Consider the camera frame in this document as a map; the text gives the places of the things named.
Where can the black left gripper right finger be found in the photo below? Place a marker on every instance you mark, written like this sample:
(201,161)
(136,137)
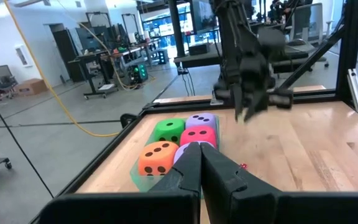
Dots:
(228,202)

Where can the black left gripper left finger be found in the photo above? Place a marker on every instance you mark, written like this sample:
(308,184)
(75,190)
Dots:
(176,205)

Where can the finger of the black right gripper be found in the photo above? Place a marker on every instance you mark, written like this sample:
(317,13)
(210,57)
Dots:
(259,104)
(239,102)

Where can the small red translucent die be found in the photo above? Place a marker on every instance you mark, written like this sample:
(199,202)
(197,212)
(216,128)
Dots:
(243,165)

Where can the large purple foam die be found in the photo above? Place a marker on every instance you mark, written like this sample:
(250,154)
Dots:
(180,152)
(201,119)

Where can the teal plastic bin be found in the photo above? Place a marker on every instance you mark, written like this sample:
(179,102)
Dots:
(140,183)

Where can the large orange foam die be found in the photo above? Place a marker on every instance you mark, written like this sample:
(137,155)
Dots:
(157,158)

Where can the large red foam die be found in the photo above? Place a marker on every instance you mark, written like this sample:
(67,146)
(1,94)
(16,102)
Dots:
(197,135)

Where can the large green foam die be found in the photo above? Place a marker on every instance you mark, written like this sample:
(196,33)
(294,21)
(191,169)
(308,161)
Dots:
(168,130)

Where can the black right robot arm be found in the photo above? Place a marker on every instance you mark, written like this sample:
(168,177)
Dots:
(235,31)

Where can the light gray office chair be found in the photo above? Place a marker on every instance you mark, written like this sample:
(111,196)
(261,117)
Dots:
(314,25)

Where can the black pillar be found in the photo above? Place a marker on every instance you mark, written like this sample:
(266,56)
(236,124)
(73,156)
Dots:
(176,28)

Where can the computer tower green lights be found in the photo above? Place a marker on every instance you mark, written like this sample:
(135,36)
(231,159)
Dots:
(140,73)

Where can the black wheeled desk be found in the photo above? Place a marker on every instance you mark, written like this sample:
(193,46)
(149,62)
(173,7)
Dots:
(89,57)

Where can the cardboard box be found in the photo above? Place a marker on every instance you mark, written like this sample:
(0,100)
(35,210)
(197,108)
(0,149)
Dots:
(31,87)

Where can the silver aluminium rail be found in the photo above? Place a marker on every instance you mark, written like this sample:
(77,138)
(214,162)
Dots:
(357,93)

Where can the black aluminium table frame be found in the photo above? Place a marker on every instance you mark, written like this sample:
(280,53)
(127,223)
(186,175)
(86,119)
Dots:
(350,46)

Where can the white wall frame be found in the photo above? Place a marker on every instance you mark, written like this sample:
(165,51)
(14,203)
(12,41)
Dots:
(22,56)

